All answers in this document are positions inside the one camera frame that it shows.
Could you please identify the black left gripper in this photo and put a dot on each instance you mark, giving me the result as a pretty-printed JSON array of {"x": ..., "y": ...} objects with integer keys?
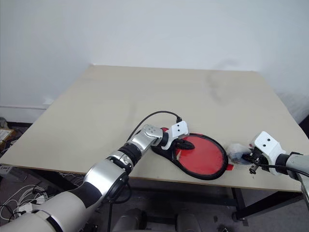
[{"x": 179, "y": 143}]

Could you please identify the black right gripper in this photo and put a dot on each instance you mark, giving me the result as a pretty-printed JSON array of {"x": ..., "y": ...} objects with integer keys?
[{"x": 257, "y": 157}]

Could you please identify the red black-rimmed pouch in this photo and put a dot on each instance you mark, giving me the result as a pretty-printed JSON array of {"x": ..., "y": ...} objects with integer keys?
[{"x": 202, "y": 157}]

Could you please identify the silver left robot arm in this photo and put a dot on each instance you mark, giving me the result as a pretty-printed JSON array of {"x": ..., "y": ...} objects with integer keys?
[{"x": 101, "y": 174}]

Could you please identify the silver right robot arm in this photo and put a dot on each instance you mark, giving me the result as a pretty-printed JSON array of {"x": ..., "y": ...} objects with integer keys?
[{"x": 297, "y": 159}]

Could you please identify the dark rounded grey shape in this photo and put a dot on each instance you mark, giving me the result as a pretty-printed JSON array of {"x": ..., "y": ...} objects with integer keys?
[{"x": 130, "y": 221}]

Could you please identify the open cardboard box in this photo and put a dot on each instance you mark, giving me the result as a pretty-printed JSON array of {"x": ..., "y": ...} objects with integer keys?
[{"x": 6, "y": 137}]

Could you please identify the white power strip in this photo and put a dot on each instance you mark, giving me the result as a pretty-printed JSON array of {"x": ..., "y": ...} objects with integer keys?
[{"x": 4, "y": 169}]

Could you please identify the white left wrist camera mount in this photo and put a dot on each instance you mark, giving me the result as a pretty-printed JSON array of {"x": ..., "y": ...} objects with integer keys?
[{"x": 179, "y": 128}]

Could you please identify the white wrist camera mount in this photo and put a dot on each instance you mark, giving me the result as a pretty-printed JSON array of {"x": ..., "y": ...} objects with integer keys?
[
  {"x": 179, "y": 128},
  {"x": 265, "y": 142}
]

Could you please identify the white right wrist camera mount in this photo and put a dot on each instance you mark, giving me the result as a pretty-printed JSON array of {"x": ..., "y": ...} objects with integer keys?
[{"x": 265, "y": 142}]

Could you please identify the black metal table frame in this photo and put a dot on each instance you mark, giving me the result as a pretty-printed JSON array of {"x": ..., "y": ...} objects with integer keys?
[{"x": 263, "y": 200}]

